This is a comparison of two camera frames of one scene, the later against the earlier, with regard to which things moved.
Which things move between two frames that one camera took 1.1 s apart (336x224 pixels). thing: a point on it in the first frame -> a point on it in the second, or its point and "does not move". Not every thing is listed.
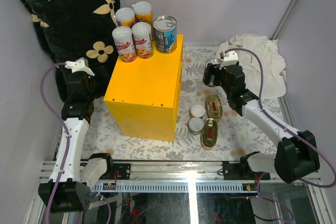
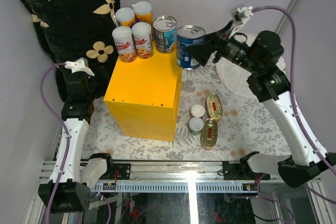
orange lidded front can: (143, 13) does not move
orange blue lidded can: (125, 17) does not move
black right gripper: (223, 70) -> (203, 51)
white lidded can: (142, 34) does not move
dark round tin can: (211, 75) -> (186, 35)
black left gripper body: (99, 88) does not move
